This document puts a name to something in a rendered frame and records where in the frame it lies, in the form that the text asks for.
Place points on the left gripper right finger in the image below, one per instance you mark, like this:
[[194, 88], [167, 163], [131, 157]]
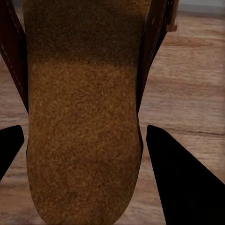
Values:
[[190, 194]]

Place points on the sandal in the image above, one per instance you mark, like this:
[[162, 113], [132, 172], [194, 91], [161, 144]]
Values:
[[80, 69]]

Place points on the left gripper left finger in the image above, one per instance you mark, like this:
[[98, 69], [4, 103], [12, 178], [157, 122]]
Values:
[[11, 140]]

